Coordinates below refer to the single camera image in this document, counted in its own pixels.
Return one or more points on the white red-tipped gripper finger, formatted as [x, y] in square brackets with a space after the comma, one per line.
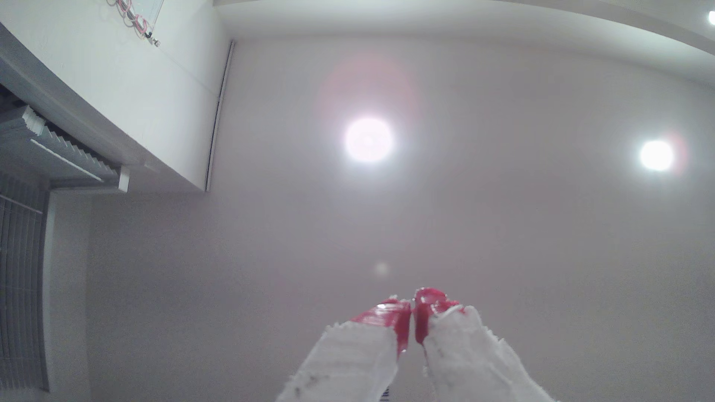
[469, 357]
[357, 357]

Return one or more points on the round ceiling light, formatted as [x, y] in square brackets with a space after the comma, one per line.
[712, 17]
[368, 139]
[657, 155]

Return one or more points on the grey window blinds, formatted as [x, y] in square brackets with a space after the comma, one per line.
[19, 290]

